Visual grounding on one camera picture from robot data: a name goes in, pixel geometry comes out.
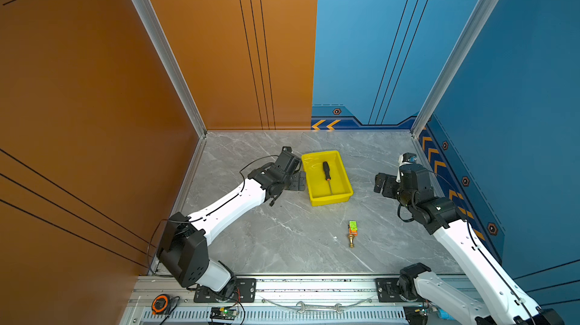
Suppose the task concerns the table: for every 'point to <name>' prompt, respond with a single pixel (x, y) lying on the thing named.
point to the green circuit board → (223, 313)
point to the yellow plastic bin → (322, 192)
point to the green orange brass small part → (353, 231)
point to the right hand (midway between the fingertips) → (388, 179)
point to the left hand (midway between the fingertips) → (294, 174)
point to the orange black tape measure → (160, 304)
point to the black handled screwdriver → (327, 174)
